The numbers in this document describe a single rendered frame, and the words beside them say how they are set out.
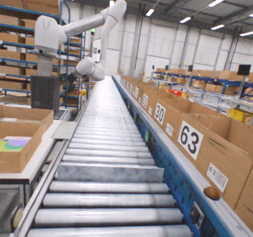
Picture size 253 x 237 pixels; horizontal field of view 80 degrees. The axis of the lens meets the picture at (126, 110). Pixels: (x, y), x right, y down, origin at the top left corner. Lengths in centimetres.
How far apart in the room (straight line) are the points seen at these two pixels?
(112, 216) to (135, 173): 21
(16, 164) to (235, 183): 77
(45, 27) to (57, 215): 116
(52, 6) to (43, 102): 149
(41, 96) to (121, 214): 105
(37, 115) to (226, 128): 123
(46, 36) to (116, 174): 106
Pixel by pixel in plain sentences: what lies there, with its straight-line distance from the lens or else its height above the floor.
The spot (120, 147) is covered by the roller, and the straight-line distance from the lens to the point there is 97.
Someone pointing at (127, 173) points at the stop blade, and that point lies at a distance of 72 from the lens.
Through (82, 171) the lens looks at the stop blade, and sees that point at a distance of 71.
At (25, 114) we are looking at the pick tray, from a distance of 133.
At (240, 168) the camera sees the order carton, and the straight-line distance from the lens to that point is 54.
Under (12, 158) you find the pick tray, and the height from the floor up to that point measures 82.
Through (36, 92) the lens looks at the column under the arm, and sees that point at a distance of 137.
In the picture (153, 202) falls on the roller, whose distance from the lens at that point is 69.
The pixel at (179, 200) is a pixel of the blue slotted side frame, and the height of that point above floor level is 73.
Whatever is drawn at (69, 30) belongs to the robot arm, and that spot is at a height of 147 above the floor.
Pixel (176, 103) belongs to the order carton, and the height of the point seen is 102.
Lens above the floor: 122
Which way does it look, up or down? 15 degrees down
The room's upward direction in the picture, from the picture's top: 8 degrees clockwise
